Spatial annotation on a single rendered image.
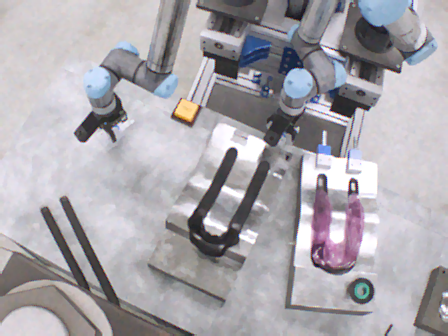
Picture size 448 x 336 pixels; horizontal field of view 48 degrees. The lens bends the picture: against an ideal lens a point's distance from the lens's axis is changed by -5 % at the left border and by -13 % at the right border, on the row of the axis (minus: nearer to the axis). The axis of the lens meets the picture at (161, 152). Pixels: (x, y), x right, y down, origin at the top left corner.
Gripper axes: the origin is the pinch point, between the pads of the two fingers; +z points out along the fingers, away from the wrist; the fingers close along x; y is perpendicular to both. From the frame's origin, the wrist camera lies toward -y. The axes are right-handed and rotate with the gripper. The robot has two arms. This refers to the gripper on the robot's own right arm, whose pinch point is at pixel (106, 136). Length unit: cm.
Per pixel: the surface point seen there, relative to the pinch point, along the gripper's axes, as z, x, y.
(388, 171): 85, -66, 112
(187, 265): -1.4, -49.6, -6.2
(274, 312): 5, -78, 6
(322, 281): -6, -80, 20
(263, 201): -4, -49, 24
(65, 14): 85, 120, 39
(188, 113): 0.9, -9.9, 26.0
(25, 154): 4.6, 14.9, -25.3
